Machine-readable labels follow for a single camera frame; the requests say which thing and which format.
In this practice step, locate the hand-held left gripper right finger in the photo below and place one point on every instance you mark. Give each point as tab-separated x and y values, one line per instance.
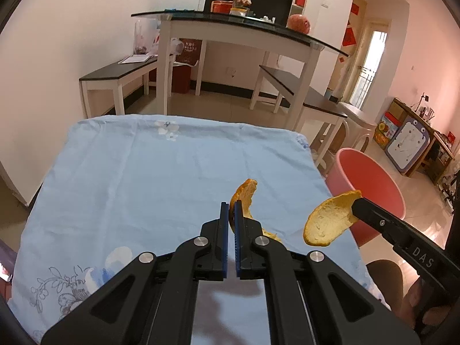
237	237

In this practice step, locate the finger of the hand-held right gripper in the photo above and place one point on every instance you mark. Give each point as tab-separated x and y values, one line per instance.
377	219

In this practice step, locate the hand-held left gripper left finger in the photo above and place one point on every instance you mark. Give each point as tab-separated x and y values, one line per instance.
224	237

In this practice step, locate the curled orange peel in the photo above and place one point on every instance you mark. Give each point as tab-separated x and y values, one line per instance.
246	194

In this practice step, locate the pink plastic bucket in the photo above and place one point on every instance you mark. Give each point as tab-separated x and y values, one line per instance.
359	172

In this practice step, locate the broad orange peel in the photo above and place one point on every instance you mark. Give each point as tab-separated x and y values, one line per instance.
323	222

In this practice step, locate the person's right hand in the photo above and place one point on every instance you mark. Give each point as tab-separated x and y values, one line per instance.
411	309

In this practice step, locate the dark brown cloth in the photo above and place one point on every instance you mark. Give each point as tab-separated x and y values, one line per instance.
384	284

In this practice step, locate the office chair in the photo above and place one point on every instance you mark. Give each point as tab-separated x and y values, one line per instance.
451	187

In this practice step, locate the purple-framed drawing board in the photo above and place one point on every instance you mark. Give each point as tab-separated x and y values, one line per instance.
406	143

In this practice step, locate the colourful cardboard box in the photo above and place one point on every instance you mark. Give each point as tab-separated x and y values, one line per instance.
386	129

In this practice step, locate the wooden desk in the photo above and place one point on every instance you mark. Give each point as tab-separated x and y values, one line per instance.
436	143

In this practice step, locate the blue floral tablecloth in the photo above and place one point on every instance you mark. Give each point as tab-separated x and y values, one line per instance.
143	172

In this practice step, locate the white plastic stool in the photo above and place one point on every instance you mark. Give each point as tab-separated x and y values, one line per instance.
355	115

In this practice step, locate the light blue small bucket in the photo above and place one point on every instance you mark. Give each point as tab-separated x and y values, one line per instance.
332	96

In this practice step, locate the dark-top white bench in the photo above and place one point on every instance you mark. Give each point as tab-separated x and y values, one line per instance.
305	93
107	73

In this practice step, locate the glass balcony door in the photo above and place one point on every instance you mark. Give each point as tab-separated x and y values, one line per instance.
370	72

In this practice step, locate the brown cardboard box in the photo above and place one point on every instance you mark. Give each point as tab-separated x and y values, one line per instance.
185	68

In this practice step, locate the red paper door decoration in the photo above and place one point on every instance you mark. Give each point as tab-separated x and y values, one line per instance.
349	36

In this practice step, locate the paper sheets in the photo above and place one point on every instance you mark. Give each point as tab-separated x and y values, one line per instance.
134	58

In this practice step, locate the white glass-top dining table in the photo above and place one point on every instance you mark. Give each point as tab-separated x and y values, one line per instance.
233	21

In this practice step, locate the white plastic bag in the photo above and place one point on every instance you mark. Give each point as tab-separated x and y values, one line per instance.
143	36

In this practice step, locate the red gift box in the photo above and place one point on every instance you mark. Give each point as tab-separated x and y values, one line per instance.
221	6

